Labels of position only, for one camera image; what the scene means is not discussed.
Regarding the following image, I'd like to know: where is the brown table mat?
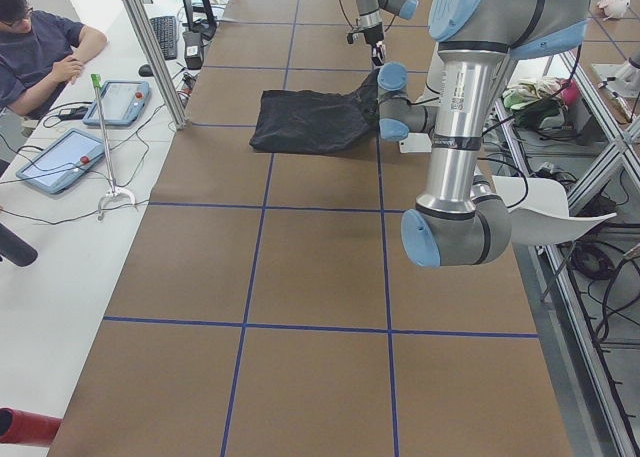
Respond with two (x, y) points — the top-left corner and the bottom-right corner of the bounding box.
(50, 0), (572, 456)

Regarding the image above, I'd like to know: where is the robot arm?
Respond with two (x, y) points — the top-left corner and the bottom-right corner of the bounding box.
(347, 0), (419, 68)
(401, 0), (591, 267)

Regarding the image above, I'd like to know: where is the seated person in navy shirt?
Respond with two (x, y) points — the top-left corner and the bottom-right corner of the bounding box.
(1, 0), (107, 119)

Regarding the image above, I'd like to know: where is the blue tape line crosswise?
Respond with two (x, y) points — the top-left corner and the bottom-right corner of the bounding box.
(102, 316), (539, 339)
(148, 201), (405, 214)

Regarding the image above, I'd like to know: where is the black cylinder at edge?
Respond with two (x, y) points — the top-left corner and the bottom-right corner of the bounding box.
(0, 224), (38, 267)

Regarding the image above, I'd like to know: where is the metal pole with green top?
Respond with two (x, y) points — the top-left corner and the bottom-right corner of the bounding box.
(91, 73), (137, 221)

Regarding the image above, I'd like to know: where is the black printed t-shirt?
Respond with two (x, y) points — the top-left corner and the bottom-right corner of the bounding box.
(249, 70), (379, 155)

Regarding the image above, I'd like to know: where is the white plastic chair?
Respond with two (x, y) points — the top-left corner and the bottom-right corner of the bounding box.
(493, 175), (617, 246)

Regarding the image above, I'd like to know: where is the pile of coloured cloths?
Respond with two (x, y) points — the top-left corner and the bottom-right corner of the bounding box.
(502, 77), (580, 130)

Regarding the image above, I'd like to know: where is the black computer mouse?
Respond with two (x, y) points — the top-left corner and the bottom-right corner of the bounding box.
(138, 64), (154, 77)

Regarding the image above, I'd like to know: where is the aluminium frame post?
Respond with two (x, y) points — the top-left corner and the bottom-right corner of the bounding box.
(122, 0), (187, 130)

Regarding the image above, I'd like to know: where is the black keyboard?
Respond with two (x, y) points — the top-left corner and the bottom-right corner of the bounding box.
(149, 16), (178, 60)

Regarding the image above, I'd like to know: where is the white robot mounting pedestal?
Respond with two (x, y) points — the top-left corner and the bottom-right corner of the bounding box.
(399, 50), (444, 153)

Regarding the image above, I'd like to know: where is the teach pendant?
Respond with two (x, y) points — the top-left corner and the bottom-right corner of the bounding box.
(16, 129), (104, 195)
(100, 80), (151, 128)

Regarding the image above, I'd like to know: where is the blue tape line lengthwise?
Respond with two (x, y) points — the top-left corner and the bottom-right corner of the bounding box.
(376, 136), (400, 457)
(219, 0), (301, 457)

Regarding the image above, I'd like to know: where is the teach pendant far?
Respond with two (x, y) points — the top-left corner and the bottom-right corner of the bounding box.
(100, 80), (151, 128)

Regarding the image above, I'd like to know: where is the teach pendant near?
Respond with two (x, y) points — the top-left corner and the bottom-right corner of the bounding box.
(16, 129), (104, 195)

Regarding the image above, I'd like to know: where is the red cylinder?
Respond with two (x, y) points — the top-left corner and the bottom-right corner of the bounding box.
(1, 408), (62, 447)

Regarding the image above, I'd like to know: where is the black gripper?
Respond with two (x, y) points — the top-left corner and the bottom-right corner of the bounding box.
(362, 25), (386, 69)

